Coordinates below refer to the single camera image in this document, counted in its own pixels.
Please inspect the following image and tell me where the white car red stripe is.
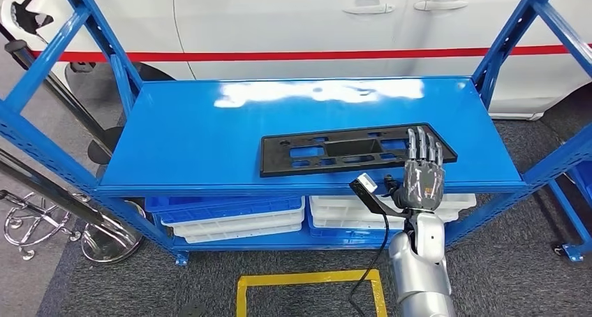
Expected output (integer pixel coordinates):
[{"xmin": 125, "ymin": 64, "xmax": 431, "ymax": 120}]
[{"xmin": 0, "ymin": 0, "xmax": 592, "ymax": 121}]

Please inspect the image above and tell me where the black stanchion post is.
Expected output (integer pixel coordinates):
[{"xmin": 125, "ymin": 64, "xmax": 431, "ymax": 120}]
[{"xmin": 3, "ymin": 39, "xmax": 126, "ymax": 166}]

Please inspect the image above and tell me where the white plastic bin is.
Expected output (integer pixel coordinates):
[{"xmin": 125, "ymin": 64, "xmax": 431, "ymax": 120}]
[
  {"xmin": 311, "ymin": 207, "xmax": 461, "ymax": 224},
  {"xmin": 312, "ymin": 217, "xmax": 409, "ymax": 232},
  {"xmin": 309, "ymin": 193, "xmax": 478, "ymax": 213},
  {"xmin": 182, "ymin": 224, "xmax": 304, "ymax": 246},
  {"xmin": 161, "ymin": 208, "xmax": 306, "ymax": 238}
]

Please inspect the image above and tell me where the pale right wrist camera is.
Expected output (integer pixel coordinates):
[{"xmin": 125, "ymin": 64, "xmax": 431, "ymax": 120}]
[{"xmin": 349, "ymin": 172, "xmax": 409, "ymax": 219}]

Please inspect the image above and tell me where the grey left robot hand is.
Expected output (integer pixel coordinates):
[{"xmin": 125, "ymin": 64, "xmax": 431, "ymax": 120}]
[{"xmin": 180, "ymin": 301, "xmax": 207, "ymax": 317}]

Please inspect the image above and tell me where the chrome stanchion post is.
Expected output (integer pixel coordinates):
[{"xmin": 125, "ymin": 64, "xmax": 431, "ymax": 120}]
[{"xmin": 0, "ymin": 148, "xmax": 145, "ymax": 265}]

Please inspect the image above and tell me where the black camera cable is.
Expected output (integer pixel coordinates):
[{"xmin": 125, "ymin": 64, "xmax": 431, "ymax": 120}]
[{"xmin": 346, "ymin": 212, "xmax": 392, "ymax": 317}]

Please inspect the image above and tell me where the black seat chrome stool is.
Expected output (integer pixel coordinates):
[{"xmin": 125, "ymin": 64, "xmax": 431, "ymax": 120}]
[{"xmin": 0, "ymin": 190, "xmax": 82, "ymax": 262}]

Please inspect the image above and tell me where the black plastic mounting plate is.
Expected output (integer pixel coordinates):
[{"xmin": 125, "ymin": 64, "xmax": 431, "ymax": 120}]
[{"xmin": 258, "ymin": 122, "xmax": 459, "ymax": 179}]

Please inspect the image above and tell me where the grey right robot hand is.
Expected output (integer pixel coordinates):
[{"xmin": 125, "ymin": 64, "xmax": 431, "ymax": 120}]
[{"xmin": 383, "ymin": 126, "xmax": 446, "ymax": 213}]

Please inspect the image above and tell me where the blue metal shelf rack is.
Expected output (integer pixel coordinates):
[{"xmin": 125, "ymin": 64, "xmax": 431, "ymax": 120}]
[
  {"xmin": 547, "ymin": 162, "xmax": 592, "ymax": 263},
  {"xmin": 0, "ymin": 0, "xmax": 592, "ymax": 266}
]

